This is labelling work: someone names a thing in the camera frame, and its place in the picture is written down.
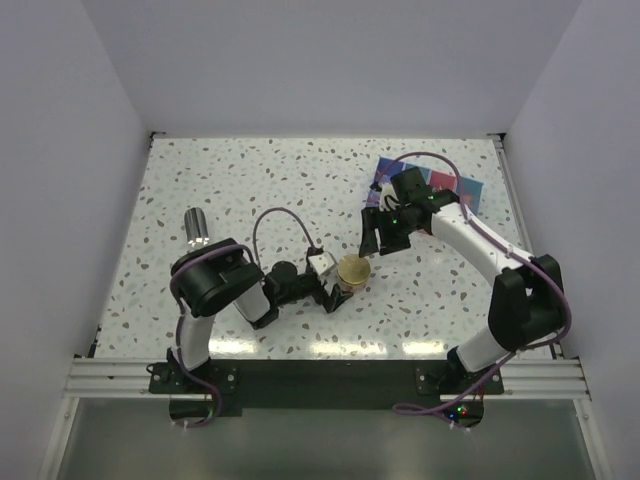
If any purple candy box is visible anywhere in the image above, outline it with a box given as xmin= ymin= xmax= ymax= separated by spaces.
xmin=365 ymin=156 xmax=405 ymax=207

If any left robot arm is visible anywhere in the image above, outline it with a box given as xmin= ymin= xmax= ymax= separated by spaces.
xmin=169 ymin=238 xmax=353 ymax=392

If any metal scoop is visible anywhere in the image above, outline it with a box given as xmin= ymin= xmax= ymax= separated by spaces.
xmin=184 ymin=207 xmax=210 ymax=249

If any aluminium frame rail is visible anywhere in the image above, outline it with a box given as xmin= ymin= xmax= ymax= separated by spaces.
xmin=494 ymin=134 xmax=601 ymax=480

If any gold jar lid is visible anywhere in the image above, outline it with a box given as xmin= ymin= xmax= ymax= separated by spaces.
xmin=337 ymin=254 xmax=371 ymax=283

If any clear plastic jar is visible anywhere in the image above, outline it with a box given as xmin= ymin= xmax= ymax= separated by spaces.
xmin=337 ymin=277 xmax=368 ymax=294

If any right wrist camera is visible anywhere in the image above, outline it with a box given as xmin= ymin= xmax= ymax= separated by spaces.
xmin=367 ymin=182 xmax=401 ymax=211

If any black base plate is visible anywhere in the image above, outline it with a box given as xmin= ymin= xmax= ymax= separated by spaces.
xmin=146 ymin=359 xmax=504 ymax=421

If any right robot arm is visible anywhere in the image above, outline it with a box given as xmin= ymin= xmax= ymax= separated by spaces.
xmin=359 ymin=168 xmax=571 ymax=393

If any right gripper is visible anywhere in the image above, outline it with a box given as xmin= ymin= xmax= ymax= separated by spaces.
xmin=359 ymin=205 xmax=421 ymax=258

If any light blue candy box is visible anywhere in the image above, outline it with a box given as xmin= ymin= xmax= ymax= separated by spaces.
xmin=456 ymin=177 xmax=484 ymax=215

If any pink candy box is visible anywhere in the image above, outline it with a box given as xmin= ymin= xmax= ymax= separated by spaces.
xmin=426 ymin=170 xmax=457 ymax=191

